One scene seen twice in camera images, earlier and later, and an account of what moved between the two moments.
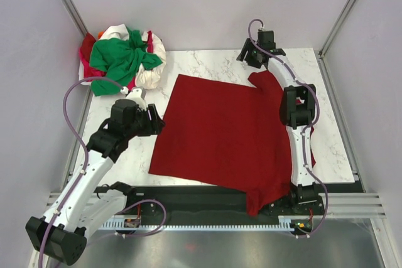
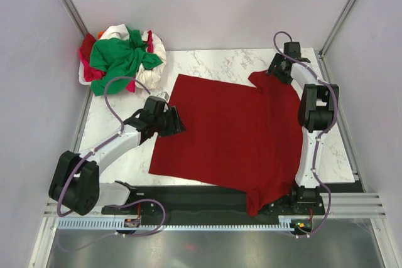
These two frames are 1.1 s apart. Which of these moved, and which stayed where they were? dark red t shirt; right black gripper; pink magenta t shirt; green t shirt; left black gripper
Moved: right black gripper; left black gripper
Stayed: pink magenta t shirt; dark red t shirt; green t shirt
